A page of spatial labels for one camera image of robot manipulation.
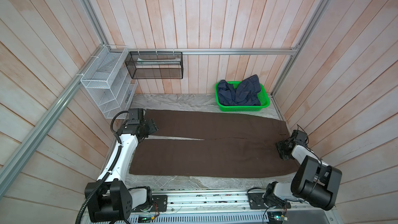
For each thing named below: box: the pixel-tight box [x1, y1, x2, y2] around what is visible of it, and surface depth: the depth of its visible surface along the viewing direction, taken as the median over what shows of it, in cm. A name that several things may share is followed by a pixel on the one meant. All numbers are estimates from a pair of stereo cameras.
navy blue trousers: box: [217, 74, 262, 107], surface depth 113 cm
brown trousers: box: [129, 109, 301, 178], surface depth 95 cm
